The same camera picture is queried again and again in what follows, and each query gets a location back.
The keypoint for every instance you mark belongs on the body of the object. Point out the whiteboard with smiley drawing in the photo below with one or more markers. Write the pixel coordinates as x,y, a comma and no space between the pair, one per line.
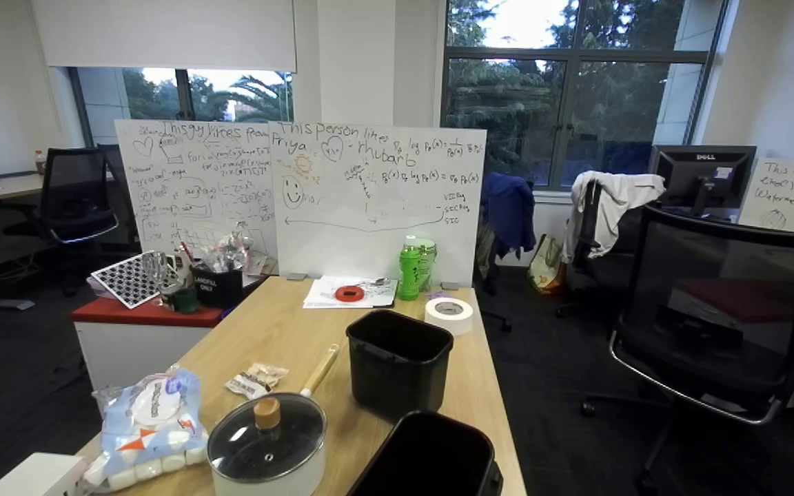
370,203

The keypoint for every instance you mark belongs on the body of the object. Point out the white tape roll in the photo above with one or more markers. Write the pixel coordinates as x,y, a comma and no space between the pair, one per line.
452,311

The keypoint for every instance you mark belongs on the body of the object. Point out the plain black plastic bin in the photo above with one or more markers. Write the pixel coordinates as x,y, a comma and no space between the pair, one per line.
399,362

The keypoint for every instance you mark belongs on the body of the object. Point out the blue jacket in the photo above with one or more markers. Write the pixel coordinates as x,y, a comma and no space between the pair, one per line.
509,211

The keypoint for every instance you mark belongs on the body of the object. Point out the wooden spatula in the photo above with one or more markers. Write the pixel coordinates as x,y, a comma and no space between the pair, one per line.
321,369

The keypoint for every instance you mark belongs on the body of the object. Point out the yellow bag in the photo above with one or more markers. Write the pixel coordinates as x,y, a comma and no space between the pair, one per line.
547,266

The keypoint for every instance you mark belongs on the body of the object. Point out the black bin full of trash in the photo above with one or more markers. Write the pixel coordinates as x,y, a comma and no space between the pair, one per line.
219,281

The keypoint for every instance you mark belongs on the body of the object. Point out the whiteboard with dense handwriting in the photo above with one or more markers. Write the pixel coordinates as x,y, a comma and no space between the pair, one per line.
195,193

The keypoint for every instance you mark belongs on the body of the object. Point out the black landfill only bin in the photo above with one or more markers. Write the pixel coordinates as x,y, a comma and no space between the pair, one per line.
430,459

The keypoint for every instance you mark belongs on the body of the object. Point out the white jacket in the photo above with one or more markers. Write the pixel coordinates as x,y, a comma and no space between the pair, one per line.
620,204

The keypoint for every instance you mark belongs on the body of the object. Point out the white pot with glass lid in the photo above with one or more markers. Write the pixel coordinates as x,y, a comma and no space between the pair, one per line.
265,449

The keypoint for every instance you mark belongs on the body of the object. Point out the checkerboard calibration board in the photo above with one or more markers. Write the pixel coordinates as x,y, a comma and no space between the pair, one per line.
135,278

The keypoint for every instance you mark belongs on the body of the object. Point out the red topped white cabinet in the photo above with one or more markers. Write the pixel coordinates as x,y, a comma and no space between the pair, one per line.
140,345

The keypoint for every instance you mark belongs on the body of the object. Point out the black computer monitor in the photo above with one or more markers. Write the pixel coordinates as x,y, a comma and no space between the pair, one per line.
701,179

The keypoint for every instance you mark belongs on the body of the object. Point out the white window blind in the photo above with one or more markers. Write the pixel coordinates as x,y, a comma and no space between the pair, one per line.
168,30

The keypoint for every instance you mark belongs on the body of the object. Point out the black mesh office chair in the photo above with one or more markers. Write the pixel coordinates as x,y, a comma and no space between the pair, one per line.
719,311

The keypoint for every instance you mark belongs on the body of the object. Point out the white power box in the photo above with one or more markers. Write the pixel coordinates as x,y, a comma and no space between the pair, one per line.
41,474

